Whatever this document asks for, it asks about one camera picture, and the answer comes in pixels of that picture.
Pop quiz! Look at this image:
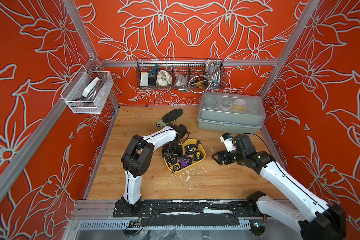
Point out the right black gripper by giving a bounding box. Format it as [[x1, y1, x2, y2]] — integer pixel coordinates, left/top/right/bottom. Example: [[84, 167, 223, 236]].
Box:
[[210, 149, 246, 165]]

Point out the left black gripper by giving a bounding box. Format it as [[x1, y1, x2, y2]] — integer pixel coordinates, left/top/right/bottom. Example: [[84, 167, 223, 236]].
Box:
[[162, 142, 184, 159]]

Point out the purple tape measure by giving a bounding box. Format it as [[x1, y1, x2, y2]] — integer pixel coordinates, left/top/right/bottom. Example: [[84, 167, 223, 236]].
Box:
[[179, 158, 193, 168]]

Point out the yellow plastic storage tray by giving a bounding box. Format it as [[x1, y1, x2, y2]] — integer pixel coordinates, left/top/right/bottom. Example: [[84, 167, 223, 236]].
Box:
[[162, 139, 206, 173]]

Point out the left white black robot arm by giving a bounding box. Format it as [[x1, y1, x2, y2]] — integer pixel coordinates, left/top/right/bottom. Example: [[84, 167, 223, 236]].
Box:
[[121, 123, 188, 213]]

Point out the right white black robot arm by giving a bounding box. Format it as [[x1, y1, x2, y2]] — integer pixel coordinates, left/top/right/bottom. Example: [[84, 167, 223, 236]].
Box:
[[212, 133, 347, 240]]

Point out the white box in basket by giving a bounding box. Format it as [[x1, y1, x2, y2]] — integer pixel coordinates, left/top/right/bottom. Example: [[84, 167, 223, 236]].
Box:
[[140, 72, 149, 87]]

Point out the black green work glove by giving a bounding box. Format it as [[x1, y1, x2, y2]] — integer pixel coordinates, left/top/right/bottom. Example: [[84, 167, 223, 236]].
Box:
[[156, 109, 183, 128]]

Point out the grey plastic lidded toolbox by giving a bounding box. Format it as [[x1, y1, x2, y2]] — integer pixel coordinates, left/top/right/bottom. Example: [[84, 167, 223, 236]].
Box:
[[198, 92, 266, 134]]

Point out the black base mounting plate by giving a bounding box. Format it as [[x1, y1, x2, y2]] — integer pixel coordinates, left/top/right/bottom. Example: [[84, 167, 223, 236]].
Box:
[[113, 200, 264, 218]]

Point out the white cloth in basket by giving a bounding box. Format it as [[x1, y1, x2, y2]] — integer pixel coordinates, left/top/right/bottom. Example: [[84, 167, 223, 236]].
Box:
[[156, 70, 173, 87]]

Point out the white adapter in side basket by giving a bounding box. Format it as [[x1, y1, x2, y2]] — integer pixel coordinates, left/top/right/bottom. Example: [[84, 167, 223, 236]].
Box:
[[82, 77, 100, 98]]

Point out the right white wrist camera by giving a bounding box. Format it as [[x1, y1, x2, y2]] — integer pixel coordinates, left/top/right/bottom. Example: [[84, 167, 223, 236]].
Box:
[[220, 133, 237, 153]]

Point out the coiled grey cable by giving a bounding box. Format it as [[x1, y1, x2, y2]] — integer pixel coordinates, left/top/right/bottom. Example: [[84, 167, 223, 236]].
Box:
[[187, 59, 222, 94]]

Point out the black wire wall basket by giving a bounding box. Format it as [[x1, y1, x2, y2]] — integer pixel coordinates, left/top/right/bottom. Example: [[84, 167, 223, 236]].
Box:
[[136, 58, 226, 94]]

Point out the white wire side basket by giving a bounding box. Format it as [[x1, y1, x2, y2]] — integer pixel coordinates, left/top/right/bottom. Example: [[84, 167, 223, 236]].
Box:
[[61, 67, 113, 114]]

